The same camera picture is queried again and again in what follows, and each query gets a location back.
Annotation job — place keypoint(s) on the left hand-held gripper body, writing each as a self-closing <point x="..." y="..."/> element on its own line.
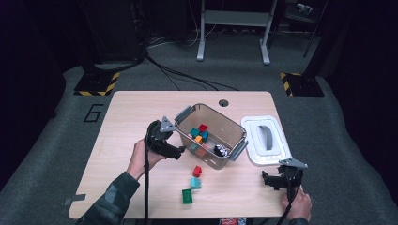
<point x="156" y="137"/>

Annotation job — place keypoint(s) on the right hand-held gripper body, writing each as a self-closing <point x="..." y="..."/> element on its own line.
<point x="292" y="176"/>

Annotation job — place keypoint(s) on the small cyan building block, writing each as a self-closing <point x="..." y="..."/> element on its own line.
<point x="194" y="146"/>

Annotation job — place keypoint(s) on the orange building block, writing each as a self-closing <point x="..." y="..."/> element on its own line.
<point x="198" y="140"/>

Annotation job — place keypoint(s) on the large salmon building block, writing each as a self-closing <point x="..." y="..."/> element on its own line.
<point x="202" y="152"/>

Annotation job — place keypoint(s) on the small salmon building block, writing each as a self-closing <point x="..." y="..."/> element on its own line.
<point x="206" y="146"/>

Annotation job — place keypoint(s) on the red building block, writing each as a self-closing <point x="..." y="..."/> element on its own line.
<point x="197" y="171"/>
<point x="203" y="127"/>

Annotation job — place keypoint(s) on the dark teal building block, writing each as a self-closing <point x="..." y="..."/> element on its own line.
<point x="205" y="135"/>

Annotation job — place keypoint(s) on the white and black toy car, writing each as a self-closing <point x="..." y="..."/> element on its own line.
<point x="220" y="150"/>

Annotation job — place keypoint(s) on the green building block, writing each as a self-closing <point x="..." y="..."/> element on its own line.
<point x="187" y="197"/>

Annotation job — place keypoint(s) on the smoky transparent storage box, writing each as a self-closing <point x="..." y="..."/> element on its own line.
<point x="219" y="120"/>

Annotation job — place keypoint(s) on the person's left hand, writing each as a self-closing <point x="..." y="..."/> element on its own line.
<point x="139" y="159"/>

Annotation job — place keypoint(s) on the person's right hand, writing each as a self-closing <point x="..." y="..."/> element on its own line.
<point x="300" y="206"/>

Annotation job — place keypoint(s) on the red packet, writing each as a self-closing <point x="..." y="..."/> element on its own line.
<point x="230" y="222"/>

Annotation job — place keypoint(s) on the grey tape strip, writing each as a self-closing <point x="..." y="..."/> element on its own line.
<point x="75" y="198"/>

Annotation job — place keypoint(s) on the black cabinet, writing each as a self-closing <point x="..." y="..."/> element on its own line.
<point x="115" y="28"/>

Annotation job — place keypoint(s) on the small grey device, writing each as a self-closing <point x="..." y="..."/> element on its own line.
<point x="304" y="7"/>

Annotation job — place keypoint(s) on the black yellow-striped base plate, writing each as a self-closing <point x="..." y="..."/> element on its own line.
<point x="305" y="86"/>
<point x="94" y="82"/>

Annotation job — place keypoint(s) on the white metal desk frame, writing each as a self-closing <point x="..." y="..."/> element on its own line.
<point x="234" y="18"/>

